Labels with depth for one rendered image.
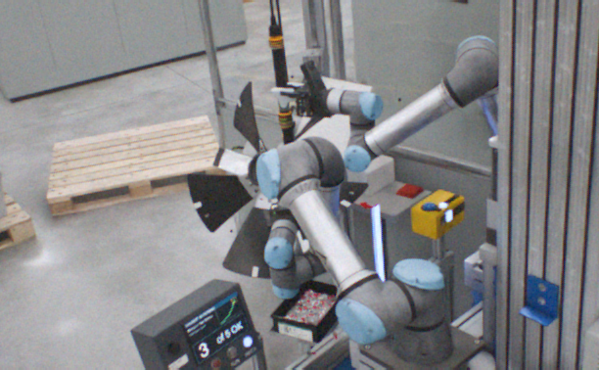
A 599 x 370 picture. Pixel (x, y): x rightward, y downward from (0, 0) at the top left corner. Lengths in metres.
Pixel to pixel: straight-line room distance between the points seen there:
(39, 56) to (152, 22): 1.16
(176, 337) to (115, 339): 2.19
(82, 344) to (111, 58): 4.46
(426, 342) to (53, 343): 2.55
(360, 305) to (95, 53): 6.42
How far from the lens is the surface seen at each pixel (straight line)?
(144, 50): 8.05
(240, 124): 2.74
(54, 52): 7.80
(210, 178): 2.64
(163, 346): 1.75
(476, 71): 1.99
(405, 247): 3.30
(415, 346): 1.87
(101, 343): 3.95
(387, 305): 1.73
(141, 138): 5.89
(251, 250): 2.46
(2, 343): 4.20
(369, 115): 2.15
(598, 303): 1.73
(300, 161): 1.85
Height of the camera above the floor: 2.26
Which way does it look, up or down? 26 degrees down
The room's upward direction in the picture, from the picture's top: 7 degrees counter-clockwise
